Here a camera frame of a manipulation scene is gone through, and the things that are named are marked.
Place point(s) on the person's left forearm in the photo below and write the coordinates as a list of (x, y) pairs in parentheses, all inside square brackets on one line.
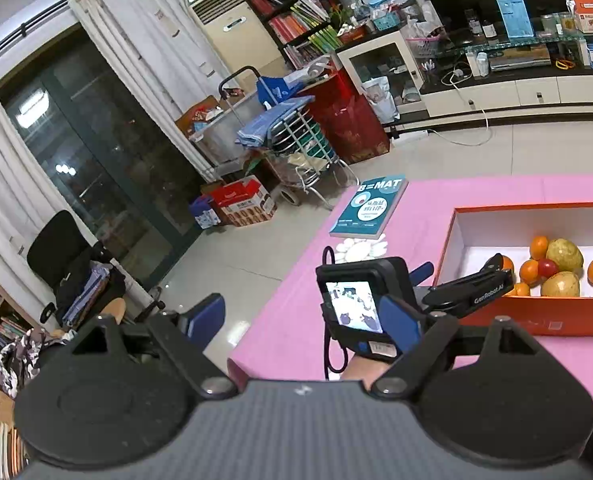
[(364, 372)]

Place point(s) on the red and white carton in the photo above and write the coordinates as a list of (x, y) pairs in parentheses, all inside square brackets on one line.
[(244, 202)]

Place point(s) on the yellow pear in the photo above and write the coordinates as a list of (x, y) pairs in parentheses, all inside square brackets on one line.
[(560, 285)]

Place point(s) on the stack of flat books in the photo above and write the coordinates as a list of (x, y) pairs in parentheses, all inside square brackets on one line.
[(519, 58)]

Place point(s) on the orange and white small box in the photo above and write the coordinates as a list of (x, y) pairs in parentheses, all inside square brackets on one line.
[(590, 15)]

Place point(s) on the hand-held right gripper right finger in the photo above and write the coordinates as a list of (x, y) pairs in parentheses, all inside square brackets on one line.
[(399, 319)]

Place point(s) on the pile of clothes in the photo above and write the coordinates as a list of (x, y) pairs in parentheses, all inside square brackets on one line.
[(84, 292)]

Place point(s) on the orange cardboard box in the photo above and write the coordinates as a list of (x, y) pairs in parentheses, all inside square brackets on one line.
[(551, 316)]

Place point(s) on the open box of clutter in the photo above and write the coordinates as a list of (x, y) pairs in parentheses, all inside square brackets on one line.
[(201, 120)]

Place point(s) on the large orange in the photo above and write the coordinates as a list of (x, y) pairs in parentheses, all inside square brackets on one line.
[(507, 263)]

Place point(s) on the pink tablecloth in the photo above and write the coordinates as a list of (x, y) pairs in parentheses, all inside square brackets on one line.
[(426, 210)]

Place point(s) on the folded blue cloth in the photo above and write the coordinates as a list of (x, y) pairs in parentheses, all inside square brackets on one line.
[(271, 122)]

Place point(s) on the white plastic bag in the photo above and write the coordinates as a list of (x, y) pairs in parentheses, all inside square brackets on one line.
[(376, 97)]

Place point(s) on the red gift bag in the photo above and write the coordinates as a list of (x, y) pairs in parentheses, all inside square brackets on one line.
[(351, 125), (321, 85)]

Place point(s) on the speckled green pear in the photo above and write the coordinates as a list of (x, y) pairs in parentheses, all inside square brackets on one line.
[(564, 255)]

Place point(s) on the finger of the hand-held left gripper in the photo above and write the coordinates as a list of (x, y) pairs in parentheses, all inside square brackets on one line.
[(476, 292), (424, 272)]

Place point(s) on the blue shopping trolley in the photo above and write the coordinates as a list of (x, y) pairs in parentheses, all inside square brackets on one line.
[(276, 89)]

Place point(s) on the blue flat packet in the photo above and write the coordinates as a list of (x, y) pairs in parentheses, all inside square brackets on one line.
[(514, 15)]

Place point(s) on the teal paperback book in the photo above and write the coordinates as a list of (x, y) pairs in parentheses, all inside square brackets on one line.
[(371, 207)]

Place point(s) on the white television stand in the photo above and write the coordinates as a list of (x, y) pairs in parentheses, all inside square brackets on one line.
[(526, 92)]

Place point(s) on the rows of shelved books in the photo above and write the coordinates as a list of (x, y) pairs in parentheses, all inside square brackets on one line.
[(296, 10)]

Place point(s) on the white glass-door cabinet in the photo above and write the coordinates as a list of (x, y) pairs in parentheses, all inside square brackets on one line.
[(381, 67)]

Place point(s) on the beige standing air conditioner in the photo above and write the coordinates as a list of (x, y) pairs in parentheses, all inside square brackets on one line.
[(236, 35)]

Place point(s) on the red tomato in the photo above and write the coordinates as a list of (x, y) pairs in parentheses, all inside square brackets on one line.
[(548, 268)]

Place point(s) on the patterned grey cloth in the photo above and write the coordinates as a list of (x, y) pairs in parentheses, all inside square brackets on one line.
[(14, 360)]

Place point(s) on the black curtain rod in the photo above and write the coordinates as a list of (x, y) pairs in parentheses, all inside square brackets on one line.
[(51, 6)]

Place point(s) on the small blue bag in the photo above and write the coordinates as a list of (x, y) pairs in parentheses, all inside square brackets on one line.
[(205, 214)]

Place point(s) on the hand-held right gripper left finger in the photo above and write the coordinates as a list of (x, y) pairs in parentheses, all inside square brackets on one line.
[(206, 317)]

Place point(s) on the teal plastic basket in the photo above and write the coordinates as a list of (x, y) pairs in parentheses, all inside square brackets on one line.
[(386, 23)]

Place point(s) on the black office chair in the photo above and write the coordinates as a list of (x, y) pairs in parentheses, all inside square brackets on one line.
[(56, 250)]

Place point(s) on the metal rack cart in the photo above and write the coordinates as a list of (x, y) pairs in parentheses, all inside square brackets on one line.
[(306, 155)]

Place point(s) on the white curtain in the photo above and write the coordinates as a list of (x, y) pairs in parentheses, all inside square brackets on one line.
[(141, 60), (1, 185)]

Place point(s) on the glass sliding door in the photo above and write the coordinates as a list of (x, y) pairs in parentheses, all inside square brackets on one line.
[(101, 160)]

